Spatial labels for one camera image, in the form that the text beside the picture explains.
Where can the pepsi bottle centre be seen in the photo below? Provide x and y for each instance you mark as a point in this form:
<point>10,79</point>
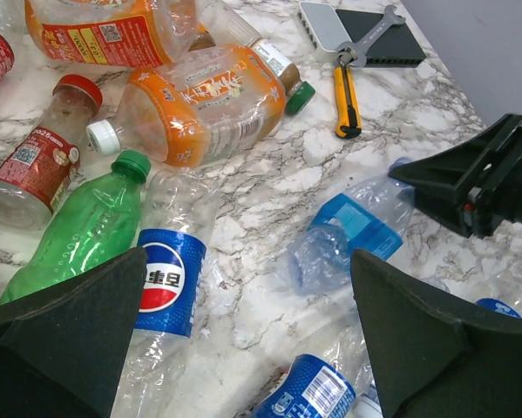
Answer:
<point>176,225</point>

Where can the silver wrench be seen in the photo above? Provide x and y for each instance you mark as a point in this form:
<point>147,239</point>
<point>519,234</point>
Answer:
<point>354,54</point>

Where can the grey rectangular plate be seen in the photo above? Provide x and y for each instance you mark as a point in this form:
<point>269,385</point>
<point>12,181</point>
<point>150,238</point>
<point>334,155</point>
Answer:
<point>322,26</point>

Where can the black foam block right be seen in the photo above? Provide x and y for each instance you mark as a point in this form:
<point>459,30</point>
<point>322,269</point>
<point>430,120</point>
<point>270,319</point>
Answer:
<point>397,47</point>

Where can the yellow black utility knife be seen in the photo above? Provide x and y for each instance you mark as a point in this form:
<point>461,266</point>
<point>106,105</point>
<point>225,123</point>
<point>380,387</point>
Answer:
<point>349,122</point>

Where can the brown tea bottle green cap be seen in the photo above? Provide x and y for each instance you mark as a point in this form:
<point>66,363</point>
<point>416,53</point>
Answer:
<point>226,26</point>

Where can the blue label water bottle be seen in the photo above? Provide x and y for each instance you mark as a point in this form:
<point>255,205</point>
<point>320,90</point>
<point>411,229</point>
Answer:
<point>331,370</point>

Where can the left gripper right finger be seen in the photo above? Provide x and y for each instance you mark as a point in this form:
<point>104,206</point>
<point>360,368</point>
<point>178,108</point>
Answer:
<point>434,354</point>

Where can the small red label bottle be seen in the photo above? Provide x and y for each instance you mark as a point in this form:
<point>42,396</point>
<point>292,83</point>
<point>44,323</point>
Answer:
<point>37,174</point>

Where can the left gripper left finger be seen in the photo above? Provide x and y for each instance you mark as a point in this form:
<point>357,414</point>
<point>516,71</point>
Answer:
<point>62,349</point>

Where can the clear crushed water bottle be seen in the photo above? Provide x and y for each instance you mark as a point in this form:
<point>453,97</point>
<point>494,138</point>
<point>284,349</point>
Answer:
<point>501,293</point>

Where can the blue label crushed bottle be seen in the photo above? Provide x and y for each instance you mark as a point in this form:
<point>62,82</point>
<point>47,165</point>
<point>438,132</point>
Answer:
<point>372,215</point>

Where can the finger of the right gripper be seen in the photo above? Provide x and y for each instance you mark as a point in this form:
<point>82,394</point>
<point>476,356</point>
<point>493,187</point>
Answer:
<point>473,187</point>

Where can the green plastic bottle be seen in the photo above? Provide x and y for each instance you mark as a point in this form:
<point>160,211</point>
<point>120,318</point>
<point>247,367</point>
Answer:
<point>96,223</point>

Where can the crushed orange label bottle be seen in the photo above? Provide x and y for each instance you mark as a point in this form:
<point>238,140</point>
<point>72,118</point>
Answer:
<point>116,33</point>
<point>209,106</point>

